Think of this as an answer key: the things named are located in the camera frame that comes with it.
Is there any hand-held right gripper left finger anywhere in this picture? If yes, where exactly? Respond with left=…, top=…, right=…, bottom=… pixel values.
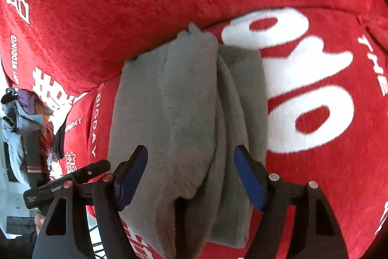
left=32, top=144, right=149, bottom=259

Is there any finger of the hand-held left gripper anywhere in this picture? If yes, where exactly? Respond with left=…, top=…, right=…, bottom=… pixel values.
left=62, top=159, right=111, bottom=185

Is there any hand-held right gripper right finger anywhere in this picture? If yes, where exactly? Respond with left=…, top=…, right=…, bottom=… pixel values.
left=233, top=144, right=350, bottom=259

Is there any grey sweater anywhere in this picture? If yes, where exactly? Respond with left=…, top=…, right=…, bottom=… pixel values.
left=107, top=23, right=269, bottom=258

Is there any pile of clothes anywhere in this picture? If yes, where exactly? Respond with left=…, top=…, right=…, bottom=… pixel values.
left=0, top=88, right=69, bottom=187

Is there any person's left hand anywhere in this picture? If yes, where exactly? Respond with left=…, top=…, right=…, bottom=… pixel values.
left=34, top=213, right=47, bottom=234

